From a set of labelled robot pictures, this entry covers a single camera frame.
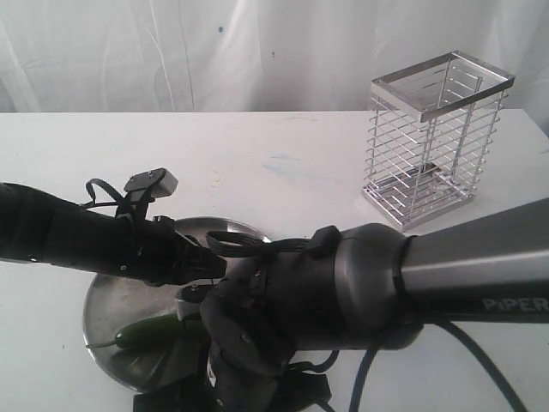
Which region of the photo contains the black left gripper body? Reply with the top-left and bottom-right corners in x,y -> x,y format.
124,216 -> 202,287

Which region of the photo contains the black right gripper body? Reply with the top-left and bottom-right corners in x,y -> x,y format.
133,364 -> 330,411

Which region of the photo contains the round steel plate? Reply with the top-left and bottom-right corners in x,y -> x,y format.
83,217 -> 270,392

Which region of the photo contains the green cucumber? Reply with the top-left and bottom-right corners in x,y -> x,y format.
86,313 -> 208,350

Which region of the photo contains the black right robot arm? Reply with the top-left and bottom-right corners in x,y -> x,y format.
133,199 -> 548,411

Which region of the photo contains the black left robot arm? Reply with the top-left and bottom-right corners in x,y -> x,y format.
1,183 -> 226,286

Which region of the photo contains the white backdrop curtain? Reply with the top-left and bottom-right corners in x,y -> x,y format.
1,1 -> 548,112

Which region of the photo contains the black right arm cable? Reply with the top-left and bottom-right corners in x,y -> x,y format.
205,229 -> 549,412

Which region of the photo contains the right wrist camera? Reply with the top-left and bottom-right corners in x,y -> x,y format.
175,285 -> 212,322

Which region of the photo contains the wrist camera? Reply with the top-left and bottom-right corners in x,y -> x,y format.
175,285 -> 212,322
124,167 -> 178,198

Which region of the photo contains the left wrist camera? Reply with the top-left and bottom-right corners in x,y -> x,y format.
124,167 -> 178,198

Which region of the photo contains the chrome wire utensil holder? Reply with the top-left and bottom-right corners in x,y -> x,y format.
362,51 -> 516,232

